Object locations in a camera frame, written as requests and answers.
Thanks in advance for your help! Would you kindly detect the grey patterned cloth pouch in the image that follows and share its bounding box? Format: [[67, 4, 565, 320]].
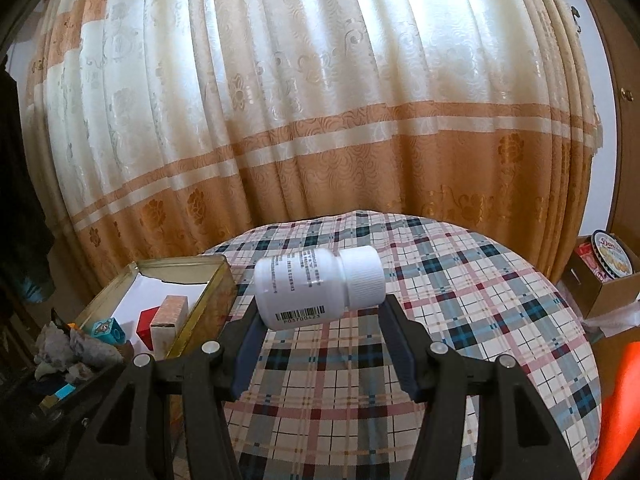
[[34, 322, 124, 385]]

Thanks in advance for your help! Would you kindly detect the red ice-cream toy brick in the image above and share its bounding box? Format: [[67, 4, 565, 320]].
[[136, 306, 160, 351]]

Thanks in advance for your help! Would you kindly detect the tall beige patterned box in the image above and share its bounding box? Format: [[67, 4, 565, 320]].
[[151, 295, 189, 361]]

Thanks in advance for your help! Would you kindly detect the white pill bottle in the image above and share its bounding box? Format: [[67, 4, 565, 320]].
[[254, 246, 386, 332]]

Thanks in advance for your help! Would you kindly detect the small teal toy brick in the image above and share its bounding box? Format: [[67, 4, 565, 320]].
[[91, 318, 127, 346]]

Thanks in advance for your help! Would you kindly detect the orange-red fabric object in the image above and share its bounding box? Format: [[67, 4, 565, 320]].
[[589, 342, 640, 479]]

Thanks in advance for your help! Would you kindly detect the gold metal tin tray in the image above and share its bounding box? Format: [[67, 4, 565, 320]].
[[75, 255, 236, 361]]

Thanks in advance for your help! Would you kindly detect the white paper tray liner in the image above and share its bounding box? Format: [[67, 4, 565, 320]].
[[112, 274, 206, 354]]

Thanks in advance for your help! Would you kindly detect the cardboard box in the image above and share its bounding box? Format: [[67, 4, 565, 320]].
[[561, 235, 639, 318]]

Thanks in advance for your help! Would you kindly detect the cream and orange curtain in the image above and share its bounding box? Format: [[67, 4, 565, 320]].
[[23, 0, 597, 292]]

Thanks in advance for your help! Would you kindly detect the brown wooden door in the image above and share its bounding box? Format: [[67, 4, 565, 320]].
[[579, 0, 639, 250]]

